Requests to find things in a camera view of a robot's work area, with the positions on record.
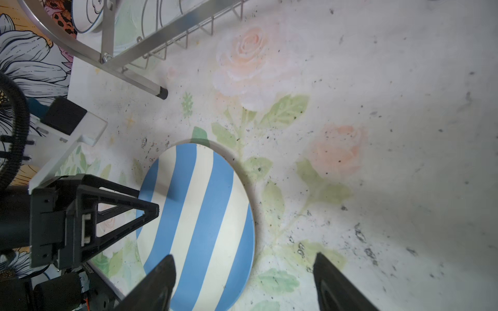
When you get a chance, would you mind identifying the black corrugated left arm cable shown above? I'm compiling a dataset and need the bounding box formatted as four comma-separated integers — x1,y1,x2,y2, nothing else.
0,71,32,193

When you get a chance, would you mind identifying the blue white striped plate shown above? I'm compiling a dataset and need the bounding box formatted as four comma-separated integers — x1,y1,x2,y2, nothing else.
136,143,255,310

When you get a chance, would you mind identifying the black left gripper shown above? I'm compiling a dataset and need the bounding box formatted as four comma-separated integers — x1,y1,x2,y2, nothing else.
1,174,159,268

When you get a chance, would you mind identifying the white plate with black rings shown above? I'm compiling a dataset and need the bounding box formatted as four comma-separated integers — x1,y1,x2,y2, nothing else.
71,0,105,34

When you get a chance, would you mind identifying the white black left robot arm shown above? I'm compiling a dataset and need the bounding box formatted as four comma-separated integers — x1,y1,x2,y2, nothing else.
1,174,159,310

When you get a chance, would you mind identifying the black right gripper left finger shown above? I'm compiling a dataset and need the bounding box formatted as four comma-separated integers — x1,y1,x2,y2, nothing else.
114,255,176,311

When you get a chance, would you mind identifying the steel wire dish rack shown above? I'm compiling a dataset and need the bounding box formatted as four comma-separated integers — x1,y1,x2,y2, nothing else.
19,0,245,99

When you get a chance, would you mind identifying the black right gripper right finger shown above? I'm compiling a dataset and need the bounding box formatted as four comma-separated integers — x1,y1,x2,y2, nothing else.
313,253,379,311

